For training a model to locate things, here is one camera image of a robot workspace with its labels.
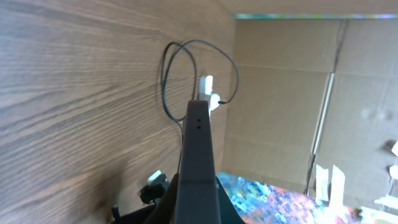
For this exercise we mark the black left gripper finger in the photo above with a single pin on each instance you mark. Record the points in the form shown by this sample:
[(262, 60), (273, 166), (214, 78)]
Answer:
[(228, 213)]

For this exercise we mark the Galaxy smartphone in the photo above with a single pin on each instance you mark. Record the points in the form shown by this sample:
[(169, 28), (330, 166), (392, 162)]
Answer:
[(197, 195)]

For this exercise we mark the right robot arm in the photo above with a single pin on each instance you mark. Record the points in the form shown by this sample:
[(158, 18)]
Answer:
[(137, 217)]

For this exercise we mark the white charger plug adapter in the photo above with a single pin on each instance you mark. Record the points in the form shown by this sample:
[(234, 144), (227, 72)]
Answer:
[(214, 102)]

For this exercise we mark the white power strip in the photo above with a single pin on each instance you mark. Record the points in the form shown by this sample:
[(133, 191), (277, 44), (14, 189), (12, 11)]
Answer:
[(205, 89)]

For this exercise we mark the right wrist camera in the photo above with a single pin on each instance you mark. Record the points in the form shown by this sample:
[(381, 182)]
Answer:
[(154, 188)]

